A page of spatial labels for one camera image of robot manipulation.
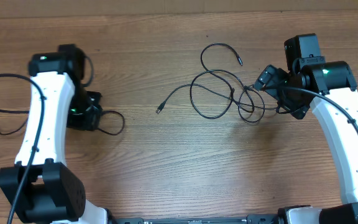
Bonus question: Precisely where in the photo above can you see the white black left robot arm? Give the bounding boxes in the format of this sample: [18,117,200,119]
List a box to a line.
[0,44,114,223]

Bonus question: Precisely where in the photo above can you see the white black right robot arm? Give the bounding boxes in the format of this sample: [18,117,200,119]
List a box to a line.
[254,34,358,224]

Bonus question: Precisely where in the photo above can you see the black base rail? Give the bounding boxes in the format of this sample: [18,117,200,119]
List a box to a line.
[104,205,323,224]

